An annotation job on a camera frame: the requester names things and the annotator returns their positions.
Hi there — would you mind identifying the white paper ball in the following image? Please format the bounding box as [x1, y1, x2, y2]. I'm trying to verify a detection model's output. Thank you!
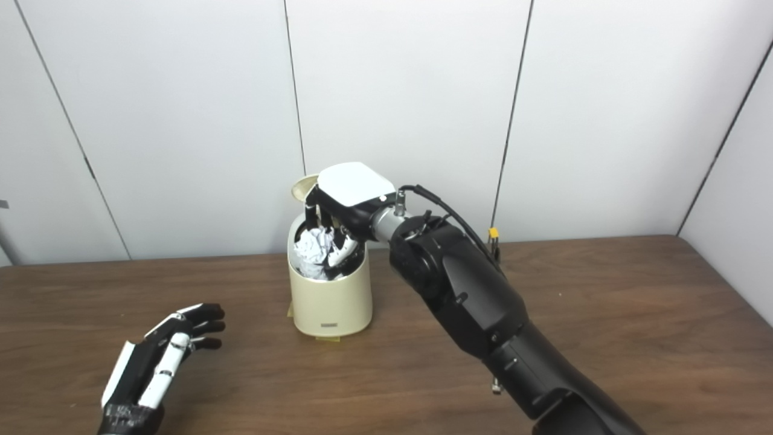
[294, 227, 336, 280]

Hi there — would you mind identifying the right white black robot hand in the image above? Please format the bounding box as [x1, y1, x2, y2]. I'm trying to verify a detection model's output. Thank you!
[304, 162, 397, 269]

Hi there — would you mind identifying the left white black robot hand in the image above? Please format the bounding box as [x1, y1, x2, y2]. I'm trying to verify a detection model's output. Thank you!
[98, 303, 226, 435]

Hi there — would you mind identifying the cream round bin lid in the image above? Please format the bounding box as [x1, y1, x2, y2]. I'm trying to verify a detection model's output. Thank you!
[291, 174, 319, 203]

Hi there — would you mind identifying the cream-colored round bin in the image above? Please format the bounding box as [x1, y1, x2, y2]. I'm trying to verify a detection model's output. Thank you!
[287, 211, 373, 338]

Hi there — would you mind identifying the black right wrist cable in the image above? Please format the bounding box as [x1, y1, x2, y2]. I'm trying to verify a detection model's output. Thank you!
[396, 184, 505, 276]

